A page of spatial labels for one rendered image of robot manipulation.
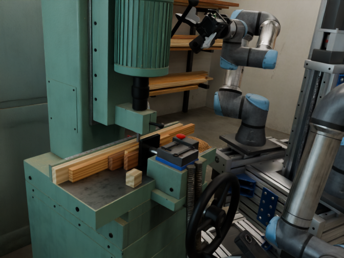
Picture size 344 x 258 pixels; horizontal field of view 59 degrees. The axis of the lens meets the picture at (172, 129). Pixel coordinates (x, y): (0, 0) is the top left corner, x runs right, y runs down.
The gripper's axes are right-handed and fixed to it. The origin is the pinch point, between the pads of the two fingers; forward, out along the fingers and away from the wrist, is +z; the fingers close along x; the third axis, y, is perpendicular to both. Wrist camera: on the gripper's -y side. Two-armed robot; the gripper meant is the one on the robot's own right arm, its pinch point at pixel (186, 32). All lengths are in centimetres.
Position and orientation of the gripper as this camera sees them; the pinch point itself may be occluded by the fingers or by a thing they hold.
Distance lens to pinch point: 105.3
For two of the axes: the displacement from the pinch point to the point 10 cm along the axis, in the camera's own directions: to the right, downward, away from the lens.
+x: 5.7, 7.9, -2.3
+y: 5.4, -5.7, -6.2
